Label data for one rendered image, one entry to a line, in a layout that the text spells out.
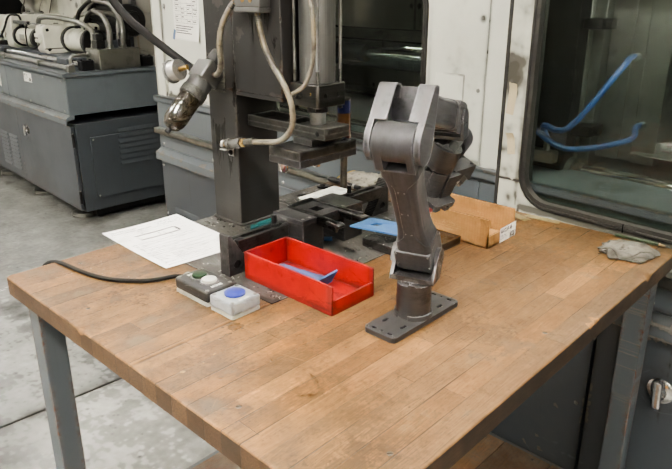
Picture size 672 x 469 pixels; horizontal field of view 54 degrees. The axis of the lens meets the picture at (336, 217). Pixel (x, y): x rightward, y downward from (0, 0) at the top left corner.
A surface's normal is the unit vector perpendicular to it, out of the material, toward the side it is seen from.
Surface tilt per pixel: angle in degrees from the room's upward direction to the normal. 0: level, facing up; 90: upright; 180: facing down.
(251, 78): 90
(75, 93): 90
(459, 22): 90
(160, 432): 0
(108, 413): 0
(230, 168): 90
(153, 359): 0
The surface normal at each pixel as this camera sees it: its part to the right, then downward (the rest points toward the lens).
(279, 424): 0.00, -0.94
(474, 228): -0.69, 0.24
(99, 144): 0.69, 0.24
